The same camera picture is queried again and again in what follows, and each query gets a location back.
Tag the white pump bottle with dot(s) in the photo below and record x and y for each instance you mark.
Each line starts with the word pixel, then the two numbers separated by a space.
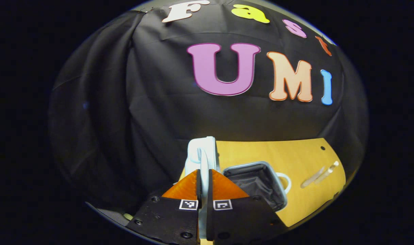
pixel 327 172

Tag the white suitcase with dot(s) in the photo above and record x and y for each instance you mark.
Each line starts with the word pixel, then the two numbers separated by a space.
pixel 201 153

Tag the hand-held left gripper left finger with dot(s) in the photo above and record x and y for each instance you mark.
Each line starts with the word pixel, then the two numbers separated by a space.
pixel 199 190

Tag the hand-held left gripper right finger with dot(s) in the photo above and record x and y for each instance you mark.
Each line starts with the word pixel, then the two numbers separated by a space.
pixel 209 190

